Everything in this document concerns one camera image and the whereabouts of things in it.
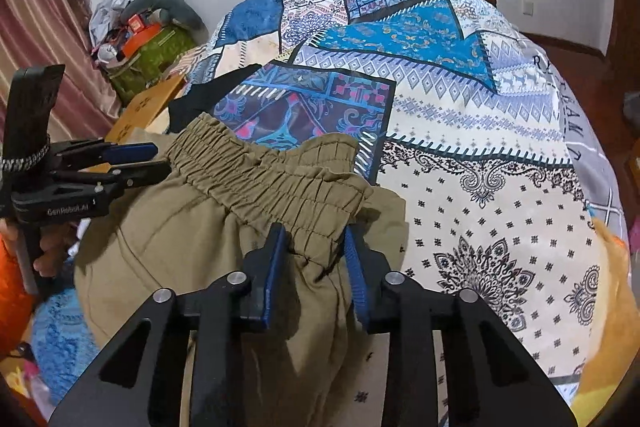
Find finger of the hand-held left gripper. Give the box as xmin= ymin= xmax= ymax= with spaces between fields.
xmin=102 ymin=143 xmax=159 ymax=164
xmin=100 ymin=160 xmax=172 ymax=188

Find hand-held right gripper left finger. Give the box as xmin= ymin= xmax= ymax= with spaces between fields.
xmin=47 ymin=223 xmax=288 ymax=427

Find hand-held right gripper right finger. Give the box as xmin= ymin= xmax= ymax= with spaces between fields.
xmin=344 ymin=224 xmax=578 ymax=427

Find khaki pants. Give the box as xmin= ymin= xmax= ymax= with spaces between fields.
xmin=74 ymin=113 xmax=408 ymax=427

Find person's left forearm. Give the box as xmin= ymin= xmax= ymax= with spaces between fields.
xmin=0 ymin=232 xmax=37 ymax=353

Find person's left hand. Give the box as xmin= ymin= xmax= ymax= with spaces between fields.
xmin=32 ymin=227 xmax=69 ymax=279

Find black garment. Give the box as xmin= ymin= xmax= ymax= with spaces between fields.
xmin=167 ymin=63 xmax=263 ymax=135

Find green storage bag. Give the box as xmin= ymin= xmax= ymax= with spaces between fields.
xmin=107 ymin=24 xmax=196 ymax=105

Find orange box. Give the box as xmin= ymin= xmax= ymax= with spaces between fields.
xmin=120 ymin=26 xmax=163 ymax=55

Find striped cloth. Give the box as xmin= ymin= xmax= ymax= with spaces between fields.
xmin=170 ymin=44 xmax=221 ymax=82

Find pile of pale clothes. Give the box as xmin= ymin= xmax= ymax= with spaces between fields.
xmin=89 ymin=0 xmax=181 ymax=38

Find grey plush pillow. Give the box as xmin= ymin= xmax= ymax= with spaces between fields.
xmin=120 ymin=0 xmax=206 ymax=30

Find striped pink curtain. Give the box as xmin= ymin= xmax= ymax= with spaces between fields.
xmin=0 ymin=0 xmax=123 ymax=142

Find patchwork printed blanket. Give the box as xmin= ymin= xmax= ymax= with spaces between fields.
xmin=30 ymin=0 xmax=632 ymax=427

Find yellow blanket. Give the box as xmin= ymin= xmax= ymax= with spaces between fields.
xmin=570 ymin=217 xmax=633 ymax=408

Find grey printed bedsheet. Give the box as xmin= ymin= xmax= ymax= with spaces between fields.
xmin=515 ymin=22 xmax=632 ymax=238

